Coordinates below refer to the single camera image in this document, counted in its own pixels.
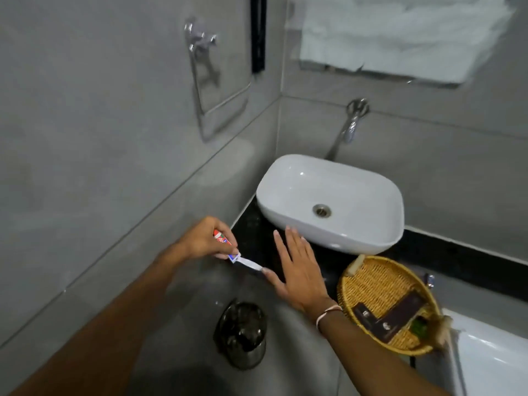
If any person's right hand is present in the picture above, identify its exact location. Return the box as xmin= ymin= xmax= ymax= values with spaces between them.
xmin=264 ymin=227 xmax=341 ymax=323

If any person's left hand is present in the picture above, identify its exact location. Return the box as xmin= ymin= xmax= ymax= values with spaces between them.
xmin=177 ymin=216 xmax=241 ymax=262

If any red white toothpaste tube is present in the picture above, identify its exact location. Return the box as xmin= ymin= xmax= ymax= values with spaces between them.
xmin=212 ymin=229 xmax=265 ymax=273

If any person's right forearm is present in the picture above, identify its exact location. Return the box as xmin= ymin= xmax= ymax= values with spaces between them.
xmin=320 ymin=308 xmax=451 ymax=396

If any person's left forearm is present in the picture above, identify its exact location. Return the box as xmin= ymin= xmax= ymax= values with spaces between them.
xmin=8 ymin=242 xmax=194 ymax=396

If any black trash bin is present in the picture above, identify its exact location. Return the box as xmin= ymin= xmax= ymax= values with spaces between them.
xmin=213 ymin=301 xmax=267 ymax=371

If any white ceramic sink basin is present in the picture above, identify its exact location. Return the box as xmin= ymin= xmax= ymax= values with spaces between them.
xmin=256 ymin=154 xmax=405 ymax=256

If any round wicker basket tray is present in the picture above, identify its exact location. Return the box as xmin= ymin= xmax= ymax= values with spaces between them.
xmin=337 ymin=255 xmax=444 ymax=353

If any small brown sachet packet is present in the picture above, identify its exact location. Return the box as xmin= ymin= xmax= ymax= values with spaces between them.
xmin=353 ymin=303 xmax=387 ymax=339

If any long brown sachet packet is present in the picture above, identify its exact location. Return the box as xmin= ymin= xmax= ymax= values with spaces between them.
xmin=373 ymin=290 xmax=430 ymax=343

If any white towel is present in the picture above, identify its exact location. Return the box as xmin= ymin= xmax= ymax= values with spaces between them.
xmin=299 ymin=0 xmax=517 ymax=85

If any white wrist bracelet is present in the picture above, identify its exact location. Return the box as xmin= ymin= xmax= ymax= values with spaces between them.
xmin=315 ymin=304 xmax=343 ymax=333

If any chrome wall faucet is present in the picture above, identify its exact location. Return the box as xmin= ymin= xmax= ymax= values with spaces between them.
xmin=339 ymin=98 xmax=370 ymax=145

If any chrome towel ring holder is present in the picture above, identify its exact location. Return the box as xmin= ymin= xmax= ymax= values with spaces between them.
xmin=184 ymin=18 xmax=253 ymax=117

